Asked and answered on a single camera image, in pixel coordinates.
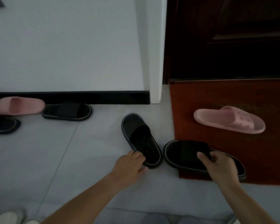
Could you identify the person's left hand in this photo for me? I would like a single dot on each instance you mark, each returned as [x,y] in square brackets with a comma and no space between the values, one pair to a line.
[128,170]

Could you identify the person's right hand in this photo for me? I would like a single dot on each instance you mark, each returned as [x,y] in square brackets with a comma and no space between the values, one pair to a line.
[221,170]

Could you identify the black slipper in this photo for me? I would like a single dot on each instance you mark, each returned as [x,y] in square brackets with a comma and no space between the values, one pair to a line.
[2,123]
[182,153]
[135,128]
[67,110]

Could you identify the pink slipper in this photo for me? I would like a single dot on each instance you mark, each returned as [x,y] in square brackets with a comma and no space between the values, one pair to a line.
[235,118]
[28,106]

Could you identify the cream slipper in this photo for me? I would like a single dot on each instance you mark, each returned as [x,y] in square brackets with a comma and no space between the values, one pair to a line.
[32,222]
[7,218]

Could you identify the person's right forearm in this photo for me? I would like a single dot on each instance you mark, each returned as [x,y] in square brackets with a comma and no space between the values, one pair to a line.
[245,205]

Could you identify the person's left forearm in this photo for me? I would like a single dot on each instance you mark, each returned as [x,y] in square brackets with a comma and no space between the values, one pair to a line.
[84,202]

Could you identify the red door mat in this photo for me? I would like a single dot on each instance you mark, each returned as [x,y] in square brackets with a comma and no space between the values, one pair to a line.
[259,156]

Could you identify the black baseboard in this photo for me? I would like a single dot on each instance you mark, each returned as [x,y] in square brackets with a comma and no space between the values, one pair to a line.
[84,97]

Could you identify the dark wooden door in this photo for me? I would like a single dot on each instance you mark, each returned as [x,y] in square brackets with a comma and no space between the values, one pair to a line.
[224,55]

